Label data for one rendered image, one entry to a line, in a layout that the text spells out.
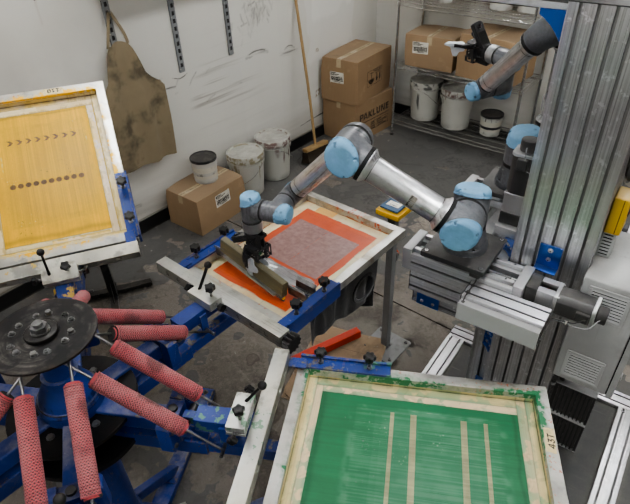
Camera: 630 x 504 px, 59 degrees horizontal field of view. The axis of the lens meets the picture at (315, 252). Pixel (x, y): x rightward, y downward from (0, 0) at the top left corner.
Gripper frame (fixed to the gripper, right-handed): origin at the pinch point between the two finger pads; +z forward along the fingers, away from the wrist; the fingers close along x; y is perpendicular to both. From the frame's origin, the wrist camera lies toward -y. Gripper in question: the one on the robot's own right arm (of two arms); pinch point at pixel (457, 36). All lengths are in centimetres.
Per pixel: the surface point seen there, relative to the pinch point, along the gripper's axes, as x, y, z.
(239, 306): -136, 45, -43
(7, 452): -216, 37, -63
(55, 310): -188, 11, -45
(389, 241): -64, 61, -33
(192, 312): -152, 43, -37
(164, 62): -86, 38, 203
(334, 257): -88, 61, -26
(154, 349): -169, 43, -45
